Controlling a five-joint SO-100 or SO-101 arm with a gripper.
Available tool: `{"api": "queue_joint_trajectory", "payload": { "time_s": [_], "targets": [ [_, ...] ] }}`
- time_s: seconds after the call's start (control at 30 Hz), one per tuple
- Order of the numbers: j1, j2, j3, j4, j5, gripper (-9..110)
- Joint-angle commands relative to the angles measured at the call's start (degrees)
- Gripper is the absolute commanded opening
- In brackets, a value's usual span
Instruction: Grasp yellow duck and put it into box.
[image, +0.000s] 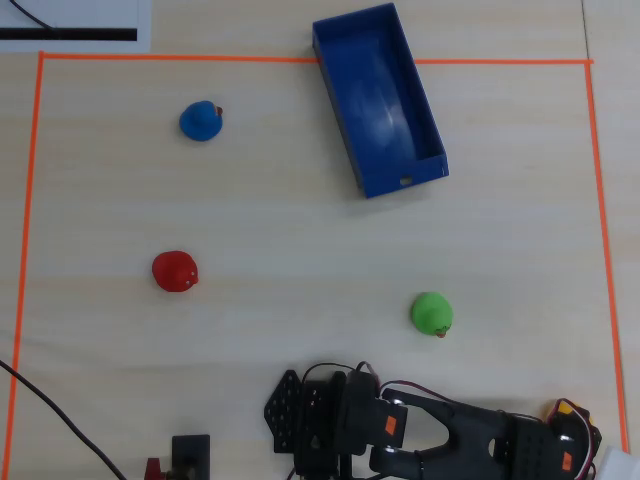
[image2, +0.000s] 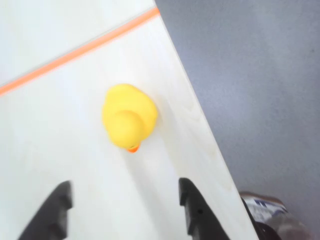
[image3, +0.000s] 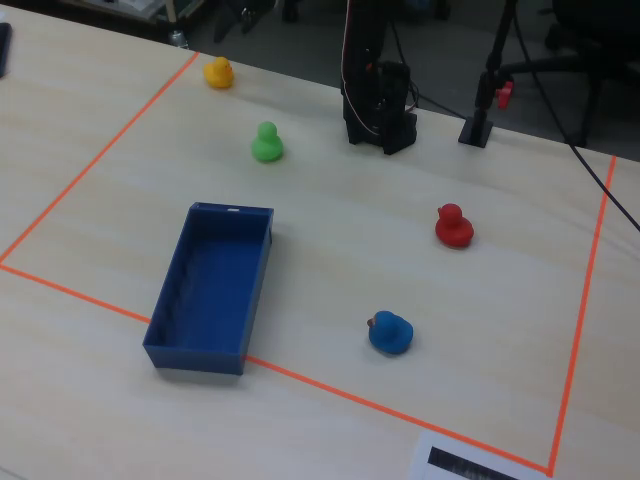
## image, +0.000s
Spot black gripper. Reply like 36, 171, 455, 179
499, 412, 603, 480

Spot yellow toy bottle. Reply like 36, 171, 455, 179
548, 398, 585, 420

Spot green rubber duck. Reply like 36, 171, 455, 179
411, 291, 455, 340

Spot blue plastic box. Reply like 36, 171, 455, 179
312, 2, 450, 200

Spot red rubber duck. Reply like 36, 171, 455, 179
151, 250, 200, 293

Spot blue rubber duck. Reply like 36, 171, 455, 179
178, 100, 225, 143

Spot white object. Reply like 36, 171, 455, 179
597, 443, 640, 480

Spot orange tape strip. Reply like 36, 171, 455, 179
3, 51, 47, 480
584, 59, 631, 451
38, 51, 595, 67

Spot black table clamp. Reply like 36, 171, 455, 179
171, 434, 212, 480

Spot white paper with black bar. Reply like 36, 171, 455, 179
0, 0, 152, 53

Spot red gripper servo cable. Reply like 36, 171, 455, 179
549, 397, 604, 480

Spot red white servo cable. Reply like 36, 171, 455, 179
302, 360, 454, 404

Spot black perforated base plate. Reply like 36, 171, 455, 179
262, 369, 307, 454

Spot thick black cable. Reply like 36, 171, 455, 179
0, 358, 129, 480

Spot thin black cable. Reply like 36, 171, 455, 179
8, 0, 57, 32

